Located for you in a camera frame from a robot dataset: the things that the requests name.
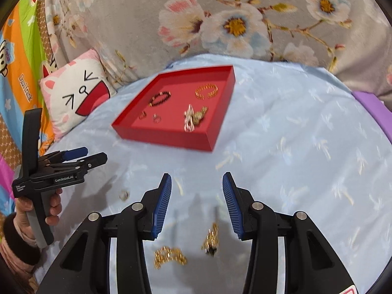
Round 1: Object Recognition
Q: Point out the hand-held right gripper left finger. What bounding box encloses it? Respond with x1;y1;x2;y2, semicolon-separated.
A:
37;173;172;294

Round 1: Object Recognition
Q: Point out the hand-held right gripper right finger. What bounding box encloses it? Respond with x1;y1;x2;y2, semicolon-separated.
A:
222;171;357;294

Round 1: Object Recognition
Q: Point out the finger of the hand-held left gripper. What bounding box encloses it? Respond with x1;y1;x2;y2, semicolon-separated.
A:
40;147;89;164
50;152;108;174

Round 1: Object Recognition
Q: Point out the gold jewelry with red clover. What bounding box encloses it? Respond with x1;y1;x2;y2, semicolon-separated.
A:
200;221;220;256

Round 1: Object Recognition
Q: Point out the thin gold chain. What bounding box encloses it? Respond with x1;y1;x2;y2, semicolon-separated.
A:
154;246;188;270

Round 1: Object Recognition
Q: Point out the red cardboard box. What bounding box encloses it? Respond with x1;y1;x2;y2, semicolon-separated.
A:
111;64;236;152

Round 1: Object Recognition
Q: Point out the pearl bracelet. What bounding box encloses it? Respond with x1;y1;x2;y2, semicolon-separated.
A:
183;104;196;133

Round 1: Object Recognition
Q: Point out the gold wristwatch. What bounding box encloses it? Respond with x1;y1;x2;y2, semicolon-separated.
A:
193;106;209;124

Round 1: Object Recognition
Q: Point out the black bead bracelet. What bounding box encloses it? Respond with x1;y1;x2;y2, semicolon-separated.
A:
149;91;171;108

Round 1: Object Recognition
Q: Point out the thick gold chain bracelet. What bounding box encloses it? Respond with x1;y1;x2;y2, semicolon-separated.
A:
195;83;219;100

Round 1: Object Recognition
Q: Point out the person's left forearm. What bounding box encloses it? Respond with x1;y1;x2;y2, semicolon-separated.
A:
0;213;42;285

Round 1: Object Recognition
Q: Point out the person's left hand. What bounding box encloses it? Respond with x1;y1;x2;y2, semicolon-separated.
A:
15;188;63;231

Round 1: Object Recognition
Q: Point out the pink cat face pillow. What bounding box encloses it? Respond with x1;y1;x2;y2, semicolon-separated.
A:
40;48;118;138

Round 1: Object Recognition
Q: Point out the light blue palm-print sheet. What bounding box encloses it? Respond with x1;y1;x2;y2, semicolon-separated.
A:
31;53;392;294

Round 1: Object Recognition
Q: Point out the colourful cartoon blanket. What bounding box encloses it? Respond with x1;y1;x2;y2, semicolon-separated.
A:
0;0;59;221

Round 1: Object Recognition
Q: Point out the purple cloth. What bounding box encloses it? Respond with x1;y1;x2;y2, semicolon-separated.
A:
352;90;392;147

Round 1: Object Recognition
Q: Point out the grey floral blanket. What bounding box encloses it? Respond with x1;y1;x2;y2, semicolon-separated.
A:
37;0;392;98

